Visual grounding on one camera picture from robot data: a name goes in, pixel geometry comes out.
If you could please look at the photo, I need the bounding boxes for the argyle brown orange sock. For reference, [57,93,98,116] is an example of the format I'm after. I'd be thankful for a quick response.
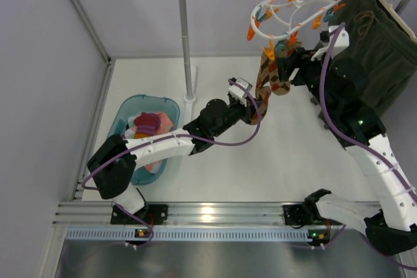
[255,40,302,100]

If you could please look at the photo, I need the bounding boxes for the pink patterned sock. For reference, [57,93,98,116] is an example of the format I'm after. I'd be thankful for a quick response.
[123,111,175,172]

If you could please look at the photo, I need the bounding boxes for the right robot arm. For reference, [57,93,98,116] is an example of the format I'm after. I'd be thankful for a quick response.
[276,48,416,256]

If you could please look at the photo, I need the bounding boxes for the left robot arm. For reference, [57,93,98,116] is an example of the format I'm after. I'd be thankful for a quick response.
[82,97,260,217]

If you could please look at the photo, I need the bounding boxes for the white round clip hanger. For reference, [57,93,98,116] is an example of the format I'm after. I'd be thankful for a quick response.
[246,0,347,61]

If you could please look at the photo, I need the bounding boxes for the white clothes hanger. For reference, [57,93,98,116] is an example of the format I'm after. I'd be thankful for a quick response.
[376,0,416,42]

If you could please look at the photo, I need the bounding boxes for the dark green shorts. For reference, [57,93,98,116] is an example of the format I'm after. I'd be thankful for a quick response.
[328,0,416,117]

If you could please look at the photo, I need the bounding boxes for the teal plastic basin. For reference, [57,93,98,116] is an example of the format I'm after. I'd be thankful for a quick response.
[110,94,180,186]

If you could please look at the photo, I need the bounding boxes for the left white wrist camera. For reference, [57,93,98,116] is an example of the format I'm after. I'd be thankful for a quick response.
[228,77,252,107]

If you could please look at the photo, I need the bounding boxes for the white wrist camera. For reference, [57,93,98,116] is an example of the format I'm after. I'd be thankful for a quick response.
[310,25,350,61]
[228,77,252,107]

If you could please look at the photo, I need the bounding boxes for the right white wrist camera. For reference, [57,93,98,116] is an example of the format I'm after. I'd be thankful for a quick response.
[310,25,350,61]

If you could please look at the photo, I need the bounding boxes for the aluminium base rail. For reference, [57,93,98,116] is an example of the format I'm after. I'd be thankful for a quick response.
[53,201,291,227]

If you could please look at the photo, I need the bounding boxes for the grey slotted cable duct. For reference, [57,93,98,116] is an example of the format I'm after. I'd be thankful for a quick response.
[65,227,327,243]

